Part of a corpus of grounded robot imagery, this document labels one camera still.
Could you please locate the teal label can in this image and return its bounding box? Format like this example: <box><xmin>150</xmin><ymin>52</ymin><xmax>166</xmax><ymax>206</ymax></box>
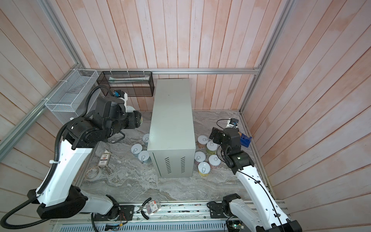
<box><xmin>138</xmin><ymin>150</ymin><xmax>151</xmax><ymax>163</ymax></box>
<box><xmin>143</xmin><ymin>133</ymin><xmax>150</xmax><ymax>147</ymax></box>

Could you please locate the orange yellow label can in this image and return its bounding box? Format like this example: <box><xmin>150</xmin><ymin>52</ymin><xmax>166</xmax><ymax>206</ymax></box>
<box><xmin>198</xmin><ymin>162</ymin><xmax>211</xmax><ymax>177</ymax></box>

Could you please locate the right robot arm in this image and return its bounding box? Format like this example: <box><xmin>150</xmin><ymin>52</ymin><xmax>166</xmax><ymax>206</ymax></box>
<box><xmin>209</xmin><ymin>127</ymin><xmax>302</xmax><ymax>232</ymax></box>

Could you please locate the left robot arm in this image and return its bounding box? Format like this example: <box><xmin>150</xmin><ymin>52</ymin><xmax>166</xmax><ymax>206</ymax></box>
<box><xmin>1</xmin><ymin>96</ymin><xmax>143</xmax><ymax>230</ymax></box>

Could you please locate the blue plastic block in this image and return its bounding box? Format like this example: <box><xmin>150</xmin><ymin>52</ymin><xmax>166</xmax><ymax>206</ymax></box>
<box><xmin>240</xmin><ymin>133</ymin><xmax>252</xmax><ymax>148</ymax></box>

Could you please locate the green label can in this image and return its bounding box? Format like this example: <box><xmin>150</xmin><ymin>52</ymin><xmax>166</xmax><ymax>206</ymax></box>
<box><xmin>206</xmin><ymin>141</ymin><xmax>218</xmax><ymax>155</ymax></box>

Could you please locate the brown label can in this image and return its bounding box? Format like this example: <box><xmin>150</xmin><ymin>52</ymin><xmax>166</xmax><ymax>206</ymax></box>
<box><xmin>197</xmin><ymin>135</ymin><xmax>209</xmax><ymax>148</ymax></box>

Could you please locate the blue label can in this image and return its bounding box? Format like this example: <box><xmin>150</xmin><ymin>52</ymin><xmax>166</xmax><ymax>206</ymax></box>
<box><xmin>131</xmin><ymin>144</ymin><xmax>143</xmax><ymax>157</ymax></box>

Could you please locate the light pink label can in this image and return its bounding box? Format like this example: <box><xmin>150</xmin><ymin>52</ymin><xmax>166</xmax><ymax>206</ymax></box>
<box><xmin>194</xmin><ymin>151</ymin><xmax>206</xmax><ymax>165</ymax></box>

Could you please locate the small printed carton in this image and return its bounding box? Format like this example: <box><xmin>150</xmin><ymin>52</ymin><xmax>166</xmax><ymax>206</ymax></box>
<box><xmin>97</xmin><ymin>150</ymin><xmax>112</xmax><ymax>168</ymax></box>

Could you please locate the grey metal cabinet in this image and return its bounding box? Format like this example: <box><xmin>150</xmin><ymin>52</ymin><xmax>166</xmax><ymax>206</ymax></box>
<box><xmin>147</xmin><ymin>79</ymin><xmax>196</xmax><ymax>178</ymax></box>

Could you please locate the clear tape roll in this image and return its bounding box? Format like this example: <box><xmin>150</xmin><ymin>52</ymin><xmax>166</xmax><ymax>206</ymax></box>
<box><xmin>85</xmin><ymin>166</ymin><xmax>101</xmax><ymax>182</ymax></box>

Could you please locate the black mesh wall basket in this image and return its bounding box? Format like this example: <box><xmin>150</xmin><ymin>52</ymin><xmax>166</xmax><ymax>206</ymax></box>
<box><xmin>97</xmin><ymin>71</ymin><xmax>155</xmax><ymax>97</ymax></box>

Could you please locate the white wire mesh shelf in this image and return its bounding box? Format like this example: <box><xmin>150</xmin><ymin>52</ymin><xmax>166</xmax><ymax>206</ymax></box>
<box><xmin>45</xmin><ymin>69</ymin><xmax>98</xmax><ymax>124</ymax></box>

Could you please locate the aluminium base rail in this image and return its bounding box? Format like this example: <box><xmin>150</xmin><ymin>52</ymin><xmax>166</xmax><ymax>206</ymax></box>
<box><xmin>49</xmin><ymin>201</ymin><xmax>229</xmax><ymax>232</ymax></box>

